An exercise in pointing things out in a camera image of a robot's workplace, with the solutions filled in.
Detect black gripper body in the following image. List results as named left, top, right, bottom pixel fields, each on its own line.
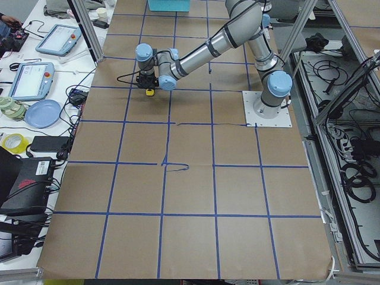
left=136, top=74, right=159, bottom=90

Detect light blue plastic bin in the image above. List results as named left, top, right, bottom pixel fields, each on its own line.
left=148, top=0, right=191, bottom=12

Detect upper teach pendant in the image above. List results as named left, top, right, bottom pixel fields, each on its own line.
left=35, top=24, right=82, bottom=56

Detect teach pendant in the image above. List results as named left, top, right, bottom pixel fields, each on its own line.
left=35, top=24, right=82, bottom=56
left=8, top=62, right=55, bottom=102

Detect blue plastic plate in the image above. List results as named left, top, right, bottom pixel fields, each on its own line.
left=24, top=100, right=61, bottom=128

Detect lower teach pendant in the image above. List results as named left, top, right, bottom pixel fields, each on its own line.
left=8, top=62, right=55, bottom=102

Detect black power adapter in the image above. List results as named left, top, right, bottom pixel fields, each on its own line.
left=30, top=136, right=69, bottom=153

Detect green tape rolls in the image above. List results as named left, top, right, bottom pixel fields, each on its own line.
left=1, top=97, right=27, bottom=121

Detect yellow tape roll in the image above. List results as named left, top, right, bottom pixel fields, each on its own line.
left=1, top=134, right=29, bottom=154

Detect black computer box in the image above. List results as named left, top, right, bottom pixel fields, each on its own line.
left=1, top=154, right=54, bottom=216

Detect aluminium frame post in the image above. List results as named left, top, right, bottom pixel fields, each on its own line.
left=67, top=0, right=104, bottom=63

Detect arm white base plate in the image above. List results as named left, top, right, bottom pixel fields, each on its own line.
left=242, top=91, right=292, bottom=128

